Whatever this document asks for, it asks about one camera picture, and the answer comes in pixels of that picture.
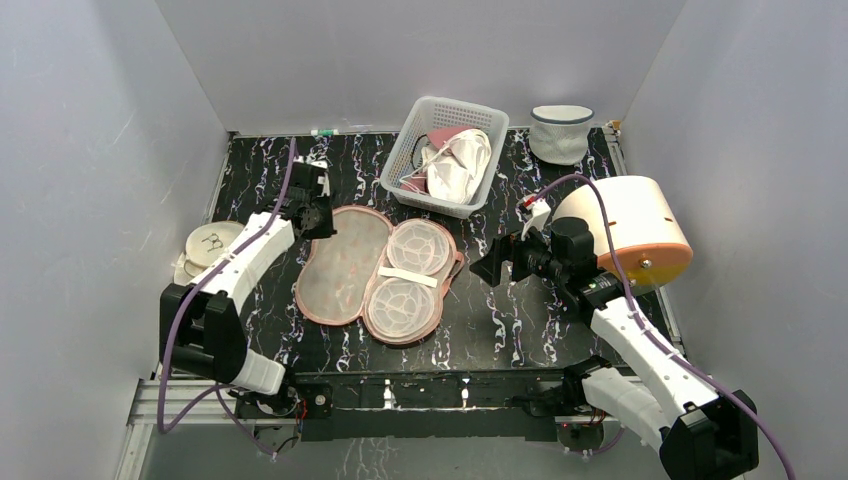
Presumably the pink patterned mesh laundry bag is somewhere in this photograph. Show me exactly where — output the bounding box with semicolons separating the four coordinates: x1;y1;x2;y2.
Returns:
295;205;465;346

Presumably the white bra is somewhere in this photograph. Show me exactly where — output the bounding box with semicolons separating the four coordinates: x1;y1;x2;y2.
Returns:
421;128;492;204

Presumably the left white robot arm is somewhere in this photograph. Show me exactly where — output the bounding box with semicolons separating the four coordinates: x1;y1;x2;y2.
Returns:
160;157;335;416

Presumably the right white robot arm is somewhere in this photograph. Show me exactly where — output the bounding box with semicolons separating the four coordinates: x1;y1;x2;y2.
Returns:
470;217;759;479

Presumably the white mesh laundry bag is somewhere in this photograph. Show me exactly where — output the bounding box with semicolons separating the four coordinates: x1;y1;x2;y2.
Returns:
529;105;594;166

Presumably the white and orange drum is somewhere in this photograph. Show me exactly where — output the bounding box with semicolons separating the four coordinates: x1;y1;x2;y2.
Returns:
553;175;693;296

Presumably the white plastic basket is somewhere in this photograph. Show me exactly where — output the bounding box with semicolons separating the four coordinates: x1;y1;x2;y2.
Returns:
380;96;509;219

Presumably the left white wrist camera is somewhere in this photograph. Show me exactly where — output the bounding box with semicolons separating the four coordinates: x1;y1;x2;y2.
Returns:
307;159;331;197

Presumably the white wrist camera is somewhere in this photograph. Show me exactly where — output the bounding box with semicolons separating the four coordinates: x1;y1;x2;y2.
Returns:
307;159;331;197
519;195;551;240

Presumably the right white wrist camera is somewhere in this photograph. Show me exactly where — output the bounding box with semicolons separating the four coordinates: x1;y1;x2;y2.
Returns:
519;195;551;240

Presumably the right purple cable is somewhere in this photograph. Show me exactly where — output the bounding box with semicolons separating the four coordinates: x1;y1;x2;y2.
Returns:
523;173;800;480

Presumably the purple cable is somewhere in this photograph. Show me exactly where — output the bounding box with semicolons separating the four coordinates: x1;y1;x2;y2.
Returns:
156;137;298;458
523;173;800;480

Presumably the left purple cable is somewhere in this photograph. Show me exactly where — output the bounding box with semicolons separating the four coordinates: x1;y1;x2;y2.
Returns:
156;137;298;458

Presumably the aluminium frame rail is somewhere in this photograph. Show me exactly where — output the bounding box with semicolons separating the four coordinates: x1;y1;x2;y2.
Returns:
117;374;743;480

